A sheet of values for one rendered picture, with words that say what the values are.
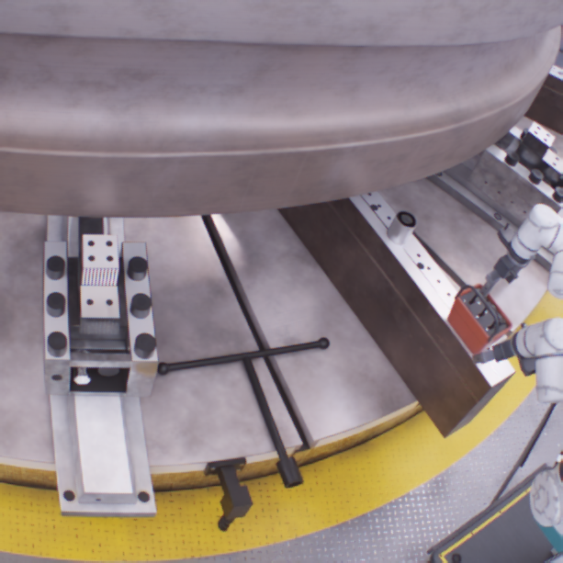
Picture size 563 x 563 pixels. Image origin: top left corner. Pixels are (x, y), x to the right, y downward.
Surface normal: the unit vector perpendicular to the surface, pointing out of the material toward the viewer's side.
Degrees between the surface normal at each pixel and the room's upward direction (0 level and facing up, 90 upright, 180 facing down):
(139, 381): 90
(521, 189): 90
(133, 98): 72
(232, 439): 0
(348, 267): 90
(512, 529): 0
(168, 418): 0
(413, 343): 90
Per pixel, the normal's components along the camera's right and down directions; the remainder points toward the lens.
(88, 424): 0.28, -0.59
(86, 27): 0.11, 0.80
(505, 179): -0.54, 0.56
